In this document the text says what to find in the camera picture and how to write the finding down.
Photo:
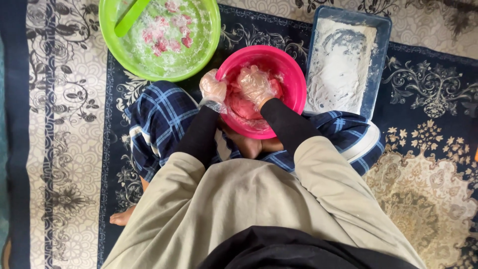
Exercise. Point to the person's left hand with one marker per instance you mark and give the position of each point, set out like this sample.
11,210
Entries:
211,89

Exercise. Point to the person's right hand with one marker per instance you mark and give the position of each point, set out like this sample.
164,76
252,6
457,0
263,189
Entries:
254,86

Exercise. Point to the person's left fingers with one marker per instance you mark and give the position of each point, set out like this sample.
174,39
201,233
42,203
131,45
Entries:
216,76

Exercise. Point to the person's right fingers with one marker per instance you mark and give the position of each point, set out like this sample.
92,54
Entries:
252,76

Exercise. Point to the pink plastic bowl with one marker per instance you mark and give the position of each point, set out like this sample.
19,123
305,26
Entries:
283,71

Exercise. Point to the floured pink dough pieces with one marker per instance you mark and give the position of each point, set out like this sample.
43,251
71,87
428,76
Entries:
168,31

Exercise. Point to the person's plaid trousers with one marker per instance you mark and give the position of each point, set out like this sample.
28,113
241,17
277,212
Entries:
160,119

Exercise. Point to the white flour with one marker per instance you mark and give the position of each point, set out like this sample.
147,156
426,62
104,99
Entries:
338,71

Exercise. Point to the green plastic bowl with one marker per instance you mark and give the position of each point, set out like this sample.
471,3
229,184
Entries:
127,56

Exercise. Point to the green plastic spatula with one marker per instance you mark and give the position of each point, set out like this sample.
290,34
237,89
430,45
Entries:
129,18

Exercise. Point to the blue plastic tray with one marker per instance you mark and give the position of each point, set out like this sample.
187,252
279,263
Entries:
381,56

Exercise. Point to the person's beige top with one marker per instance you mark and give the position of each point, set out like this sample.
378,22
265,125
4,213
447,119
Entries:
242,209

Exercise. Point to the navy patterned carpet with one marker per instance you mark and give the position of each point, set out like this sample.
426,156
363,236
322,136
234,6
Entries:
67,130

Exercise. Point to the person's black scarf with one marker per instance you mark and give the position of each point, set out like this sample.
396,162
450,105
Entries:
298,252

